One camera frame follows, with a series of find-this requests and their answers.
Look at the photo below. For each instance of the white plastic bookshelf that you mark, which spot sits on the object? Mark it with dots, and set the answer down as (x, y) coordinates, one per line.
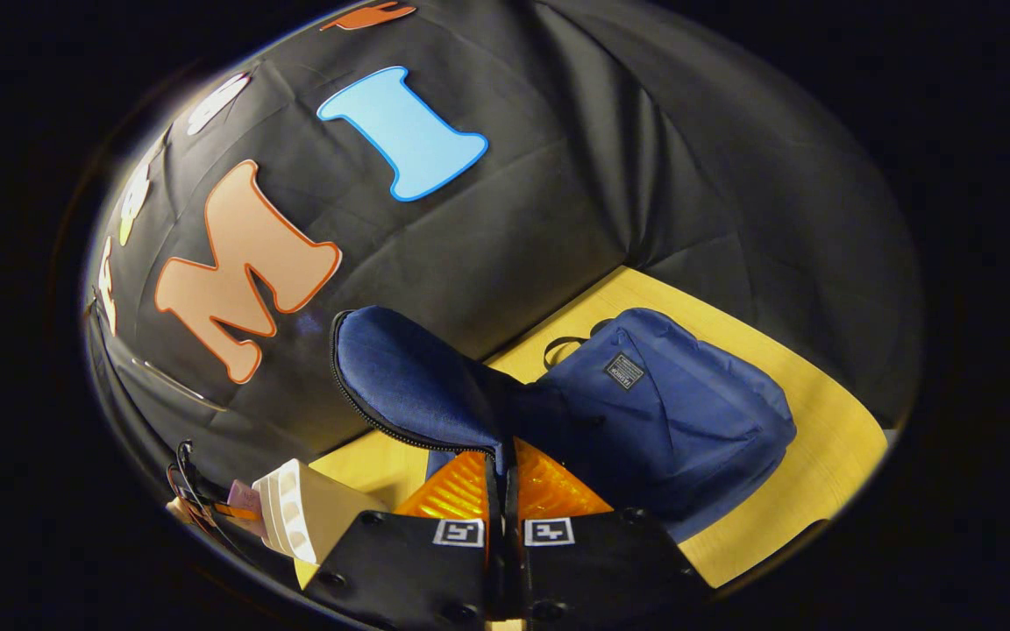
(330, 517)

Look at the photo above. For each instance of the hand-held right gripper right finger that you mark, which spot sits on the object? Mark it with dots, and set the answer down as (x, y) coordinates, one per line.
(593, 570)

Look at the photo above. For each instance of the black backdrop cloth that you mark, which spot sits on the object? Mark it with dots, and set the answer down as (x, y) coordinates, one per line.
(558, 219)

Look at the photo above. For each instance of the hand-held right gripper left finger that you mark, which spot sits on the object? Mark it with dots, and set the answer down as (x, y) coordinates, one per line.
(417, 570)

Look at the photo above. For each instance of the blue schoolbag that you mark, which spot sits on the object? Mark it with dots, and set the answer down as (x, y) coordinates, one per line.
(689, 421)

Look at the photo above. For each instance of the pink cover book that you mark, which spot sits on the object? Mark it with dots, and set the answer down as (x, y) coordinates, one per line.
(245, 495)

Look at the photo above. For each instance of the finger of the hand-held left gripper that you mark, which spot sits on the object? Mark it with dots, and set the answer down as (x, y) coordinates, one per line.
(238, 510)

